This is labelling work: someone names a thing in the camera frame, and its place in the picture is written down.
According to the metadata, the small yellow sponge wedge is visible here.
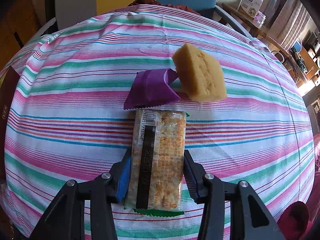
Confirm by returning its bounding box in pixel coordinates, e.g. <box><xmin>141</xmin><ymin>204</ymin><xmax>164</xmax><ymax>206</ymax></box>
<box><xmin>172</xmin><ymin>43</ymin><xmax>227</xmax><ymax>102</ymax></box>

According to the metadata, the striped bed sheet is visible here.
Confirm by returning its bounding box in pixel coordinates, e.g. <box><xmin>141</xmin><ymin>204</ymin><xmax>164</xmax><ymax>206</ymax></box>
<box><xmin>1</xmin><ymin>5</ymin><xmax>315</xmax><ymax>239</ymax></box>

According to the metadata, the red fleece sleeve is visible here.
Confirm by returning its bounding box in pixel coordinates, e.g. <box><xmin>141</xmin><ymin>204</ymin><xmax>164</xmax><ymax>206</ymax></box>
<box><xmin>277</xmin><ymin>202</ymin><xmax>312</xmax><ymax>240</ymax></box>

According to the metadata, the gold metal tin box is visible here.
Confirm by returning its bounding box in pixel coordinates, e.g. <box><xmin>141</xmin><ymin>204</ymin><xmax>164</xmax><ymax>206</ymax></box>
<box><xmin>0</xmin><ymin>66</ymin><xmax>20</xmax><ymax>183</ymax></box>

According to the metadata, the wooden bedside desk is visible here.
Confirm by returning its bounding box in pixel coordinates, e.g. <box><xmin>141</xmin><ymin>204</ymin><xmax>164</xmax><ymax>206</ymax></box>
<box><xmin>222</xmin><ymin>3</ymin><xmax>312</xmax><ymax>83</ymax></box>

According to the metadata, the maroon cloth by headboard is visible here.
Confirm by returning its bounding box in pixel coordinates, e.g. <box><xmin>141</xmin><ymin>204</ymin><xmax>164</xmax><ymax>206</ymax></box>
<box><xmin>129</xmin><ymin>0</ymin><xmax>200</xmax><ymax>15</ymax></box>

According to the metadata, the white appliance box on desk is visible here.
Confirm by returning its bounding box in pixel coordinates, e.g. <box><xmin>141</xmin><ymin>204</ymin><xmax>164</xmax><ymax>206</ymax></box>
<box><xmin>238</xmin><ymin>0</ymin><xmax>263</xmax><ymax>18</ymax></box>

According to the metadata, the wooden wardrobe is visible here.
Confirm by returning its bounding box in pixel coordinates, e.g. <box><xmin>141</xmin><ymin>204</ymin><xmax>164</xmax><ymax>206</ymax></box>
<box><xmin>1</xmin><ymin>0</ymin><xmax>40</xmax><ymax>68</ymax></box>

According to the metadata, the pink patterned curtain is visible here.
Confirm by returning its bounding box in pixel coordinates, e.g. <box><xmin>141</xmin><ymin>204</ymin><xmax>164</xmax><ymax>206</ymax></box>
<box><xmin>264</xmin><ymin>0</ymin><xmax>311</xmax><ymax>50</ymax></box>

